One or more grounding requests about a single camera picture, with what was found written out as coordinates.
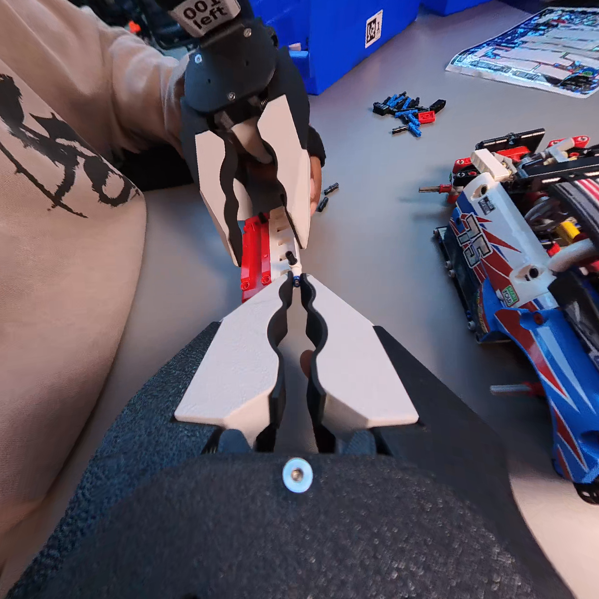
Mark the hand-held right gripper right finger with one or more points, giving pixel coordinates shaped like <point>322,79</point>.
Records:
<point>365,374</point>

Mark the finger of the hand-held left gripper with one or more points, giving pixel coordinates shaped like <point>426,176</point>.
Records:
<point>210,164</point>
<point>290,154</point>

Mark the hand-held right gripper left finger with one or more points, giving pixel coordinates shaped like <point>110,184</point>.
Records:
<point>234,369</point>

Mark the red and white lego panel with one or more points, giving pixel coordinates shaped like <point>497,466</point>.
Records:
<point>255,252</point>

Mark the person's left forearm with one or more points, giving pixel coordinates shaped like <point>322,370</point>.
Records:
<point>117,93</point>

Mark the pile of small lego pieces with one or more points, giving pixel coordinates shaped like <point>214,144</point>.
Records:
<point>412,114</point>

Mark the lego race car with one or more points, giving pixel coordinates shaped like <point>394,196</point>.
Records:
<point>505,262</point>

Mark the lego instruction booklet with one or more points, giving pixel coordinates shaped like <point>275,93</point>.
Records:
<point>529,51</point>

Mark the blue plastic bin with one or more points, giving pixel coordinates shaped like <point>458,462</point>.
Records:
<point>337,42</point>
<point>458,5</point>

